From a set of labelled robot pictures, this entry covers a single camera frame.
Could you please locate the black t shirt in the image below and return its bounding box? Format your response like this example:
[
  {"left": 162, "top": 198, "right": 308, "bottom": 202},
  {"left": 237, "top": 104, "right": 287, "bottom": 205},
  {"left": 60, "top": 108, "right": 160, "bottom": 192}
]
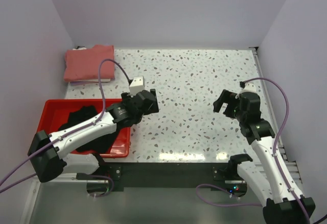
[{"left": 51, "top": 110, "right": 123, "bottom": 158}]

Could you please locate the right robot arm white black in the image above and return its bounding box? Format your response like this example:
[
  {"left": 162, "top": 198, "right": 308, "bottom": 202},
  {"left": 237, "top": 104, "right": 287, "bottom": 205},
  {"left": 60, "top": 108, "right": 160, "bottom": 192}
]
[{"left": 213, "top": 87, "right": 315, "bottom": 223}]

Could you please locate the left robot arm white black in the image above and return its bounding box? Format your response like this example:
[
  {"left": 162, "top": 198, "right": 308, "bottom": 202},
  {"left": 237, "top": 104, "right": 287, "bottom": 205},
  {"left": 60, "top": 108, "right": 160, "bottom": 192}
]
[{"left": 28, "top": 89, "right": 159, "bottom": 183}]

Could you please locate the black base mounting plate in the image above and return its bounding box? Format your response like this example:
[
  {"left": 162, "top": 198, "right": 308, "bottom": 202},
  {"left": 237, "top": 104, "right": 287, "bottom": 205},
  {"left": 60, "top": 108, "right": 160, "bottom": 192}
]
[{"left": 100, "top": 162, "right": 247, "bottom": 193}]

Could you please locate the folded pink t shirt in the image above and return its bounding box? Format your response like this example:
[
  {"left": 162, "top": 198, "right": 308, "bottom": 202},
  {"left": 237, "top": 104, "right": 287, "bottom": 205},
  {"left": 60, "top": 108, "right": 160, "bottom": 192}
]
[{"left": 63, "top": 44, "right": 115, "bottom": 82}]

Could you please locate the red plastic tray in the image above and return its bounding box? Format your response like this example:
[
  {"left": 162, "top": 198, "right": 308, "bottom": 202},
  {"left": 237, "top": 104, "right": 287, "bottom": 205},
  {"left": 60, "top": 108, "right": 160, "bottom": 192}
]
[{"left": 37, "top": 99, "right": 130, "bottom": 158}]

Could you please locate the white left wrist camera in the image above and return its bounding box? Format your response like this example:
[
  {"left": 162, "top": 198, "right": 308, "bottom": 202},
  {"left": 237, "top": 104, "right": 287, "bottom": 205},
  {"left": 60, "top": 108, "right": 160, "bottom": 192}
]
[{"left": 129, "top": 76, "right": 145, "bottom": 96}]

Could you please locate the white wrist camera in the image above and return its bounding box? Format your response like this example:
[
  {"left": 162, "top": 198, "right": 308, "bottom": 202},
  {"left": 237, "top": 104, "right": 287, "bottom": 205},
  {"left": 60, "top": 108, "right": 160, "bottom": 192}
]
[
  {"left": 236, "top": 82, "right": 256, "bottom": 98},
  {"left": 129, "top": 76, "right": 145, "bottom": 96}
]

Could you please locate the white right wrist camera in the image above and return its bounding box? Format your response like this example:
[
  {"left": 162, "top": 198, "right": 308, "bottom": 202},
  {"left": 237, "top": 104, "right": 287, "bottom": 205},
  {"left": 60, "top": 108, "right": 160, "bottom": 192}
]
[{"left": 236, "top": 82, "right": 256, "bottom": 98}]

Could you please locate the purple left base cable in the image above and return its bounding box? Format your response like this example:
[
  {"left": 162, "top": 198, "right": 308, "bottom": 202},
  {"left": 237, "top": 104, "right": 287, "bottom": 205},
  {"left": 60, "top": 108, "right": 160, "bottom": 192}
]
[{"left": 86, "top": 175, "right": 115, "bottom": 198}]

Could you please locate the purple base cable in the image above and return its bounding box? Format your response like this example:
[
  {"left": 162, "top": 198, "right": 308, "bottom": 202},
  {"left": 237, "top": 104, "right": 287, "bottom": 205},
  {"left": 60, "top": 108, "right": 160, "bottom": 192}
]
[
  {"left": 196, "top": 184, "right": 264, "bottom": 208},
  {"left": 86, "top": 175, "right": 115, "bottom": 198}
]

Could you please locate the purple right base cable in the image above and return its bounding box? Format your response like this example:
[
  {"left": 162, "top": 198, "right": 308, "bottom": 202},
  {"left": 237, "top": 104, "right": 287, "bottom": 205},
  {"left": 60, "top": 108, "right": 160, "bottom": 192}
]
[{"left": 196, "top": 184, "right": 264, "bottom": 208}]

